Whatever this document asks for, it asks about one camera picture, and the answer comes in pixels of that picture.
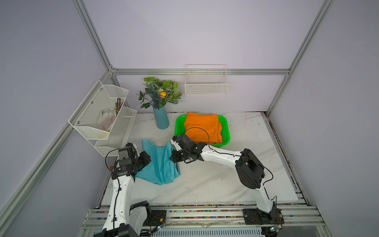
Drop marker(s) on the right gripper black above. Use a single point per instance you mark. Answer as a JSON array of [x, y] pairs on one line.
[[176, 159]]

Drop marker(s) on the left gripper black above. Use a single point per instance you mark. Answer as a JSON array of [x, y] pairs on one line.
[[145, 158]]

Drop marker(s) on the orange pants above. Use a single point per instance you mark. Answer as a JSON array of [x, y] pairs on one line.
[[203, 128]]

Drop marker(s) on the green plastic basket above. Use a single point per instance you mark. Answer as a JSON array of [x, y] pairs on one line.
[[180, 129]]

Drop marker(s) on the teal pants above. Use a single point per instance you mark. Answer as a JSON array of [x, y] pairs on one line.
[[161, 170]]

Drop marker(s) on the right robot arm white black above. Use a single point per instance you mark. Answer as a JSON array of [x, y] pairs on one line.
[[250, 170]]

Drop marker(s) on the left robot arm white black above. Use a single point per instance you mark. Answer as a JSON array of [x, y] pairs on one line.
[[126, 219]]

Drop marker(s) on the teal vase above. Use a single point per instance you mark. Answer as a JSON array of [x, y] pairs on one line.
[[161, 118]]

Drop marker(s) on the clear glove in shelf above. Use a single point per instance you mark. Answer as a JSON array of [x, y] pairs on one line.
[[106, 119]]

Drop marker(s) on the white mesh two-tier shelf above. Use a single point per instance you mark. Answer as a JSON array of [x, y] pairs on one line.
[[84, 119]]

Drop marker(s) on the artificial flower bouquet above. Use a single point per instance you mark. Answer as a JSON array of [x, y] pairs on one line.
[[158, 93]]

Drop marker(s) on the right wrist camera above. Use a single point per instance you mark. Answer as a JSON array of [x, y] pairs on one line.
[[175, 145]]

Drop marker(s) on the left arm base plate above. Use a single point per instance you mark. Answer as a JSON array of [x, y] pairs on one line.
[[156, 219]]

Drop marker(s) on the white wire wall basket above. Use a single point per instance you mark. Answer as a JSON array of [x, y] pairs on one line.
[[206, 79]]

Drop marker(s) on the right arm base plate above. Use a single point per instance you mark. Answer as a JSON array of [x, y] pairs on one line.
[[258, 217]]

